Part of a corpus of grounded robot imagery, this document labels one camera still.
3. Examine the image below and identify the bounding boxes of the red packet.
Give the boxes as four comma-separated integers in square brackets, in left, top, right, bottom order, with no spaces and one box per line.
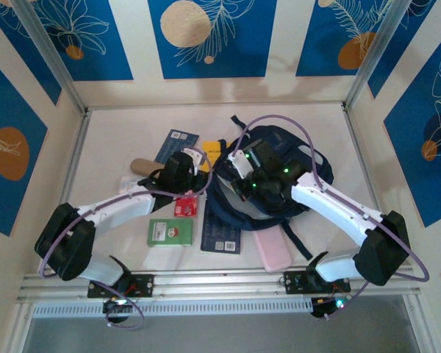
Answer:
[173,196,199,218]

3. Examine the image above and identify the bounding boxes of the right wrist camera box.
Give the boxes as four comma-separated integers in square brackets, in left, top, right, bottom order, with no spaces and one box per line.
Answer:
[226,149,260,183]

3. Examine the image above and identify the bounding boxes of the white slotted cable duct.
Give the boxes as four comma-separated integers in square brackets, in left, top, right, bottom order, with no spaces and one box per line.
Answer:
[32,298,314,319]

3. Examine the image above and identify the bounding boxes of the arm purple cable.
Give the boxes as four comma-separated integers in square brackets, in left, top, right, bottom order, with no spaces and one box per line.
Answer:
[233,114,430,320]
[38,146,214,330]

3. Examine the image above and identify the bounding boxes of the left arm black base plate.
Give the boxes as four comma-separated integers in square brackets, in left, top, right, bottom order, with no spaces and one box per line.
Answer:
[87,274,155,299]

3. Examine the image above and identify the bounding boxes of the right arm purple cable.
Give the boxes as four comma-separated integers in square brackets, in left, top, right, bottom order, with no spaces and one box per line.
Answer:
[233,114,430,320]

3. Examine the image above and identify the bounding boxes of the clear plastic stationery packet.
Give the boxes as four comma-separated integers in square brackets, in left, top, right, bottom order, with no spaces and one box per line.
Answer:
[118,175,141,195]

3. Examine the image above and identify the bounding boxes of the yellow book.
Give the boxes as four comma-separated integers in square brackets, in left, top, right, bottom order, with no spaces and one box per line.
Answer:
[201,139,224,165]

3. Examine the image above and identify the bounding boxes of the aluminium table side rail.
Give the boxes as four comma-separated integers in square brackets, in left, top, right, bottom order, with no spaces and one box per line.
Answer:
[342,104,404,265]
[40,109,93,273]

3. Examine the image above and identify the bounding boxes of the aluminium frame post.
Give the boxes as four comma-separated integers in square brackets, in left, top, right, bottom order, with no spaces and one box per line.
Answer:
[12,0,88,115]
[347,0,415,110]

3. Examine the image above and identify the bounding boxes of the navy blue backpack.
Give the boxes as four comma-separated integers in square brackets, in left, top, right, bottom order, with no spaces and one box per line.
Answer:
[205,115,334,261]

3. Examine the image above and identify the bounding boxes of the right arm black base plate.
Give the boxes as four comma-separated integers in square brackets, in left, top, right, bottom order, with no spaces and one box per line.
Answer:
[283,271,352,295]

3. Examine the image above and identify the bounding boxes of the aluminium mounting rail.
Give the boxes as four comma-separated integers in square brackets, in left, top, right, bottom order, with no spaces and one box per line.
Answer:
[16,266,422,304]

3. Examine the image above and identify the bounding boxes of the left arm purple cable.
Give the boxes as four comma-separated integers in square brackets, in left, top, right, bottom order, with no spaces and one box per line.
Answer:
[38,146,214,330]

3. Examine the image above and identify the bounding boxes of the tan cylindrical pencil pouch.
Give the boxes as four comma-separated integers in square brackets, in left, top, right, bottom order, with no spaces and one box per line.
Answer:
[129,157,167,178]

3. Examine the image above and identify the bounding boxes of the dark blue booklet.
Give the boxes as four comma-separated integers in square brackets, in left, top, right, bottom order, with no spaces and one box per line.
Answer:
[154,128,201,167]
[200,208,243,256]

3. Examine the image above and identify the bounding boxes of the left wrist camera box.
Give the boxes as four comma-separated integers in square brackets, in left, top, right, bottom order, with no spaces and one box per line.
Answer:
[182,148,207,174]

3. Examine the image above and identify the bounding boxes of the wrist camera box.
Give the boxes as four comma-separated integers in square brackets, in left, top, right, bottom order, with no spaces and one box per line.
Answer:
[226,149,260,183]
[182,148,207,174]

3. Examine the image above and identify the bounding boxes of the pink pencil case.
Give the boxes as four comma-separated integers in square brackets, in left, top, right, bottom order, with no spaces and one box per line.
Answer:
[252,224,293,274]

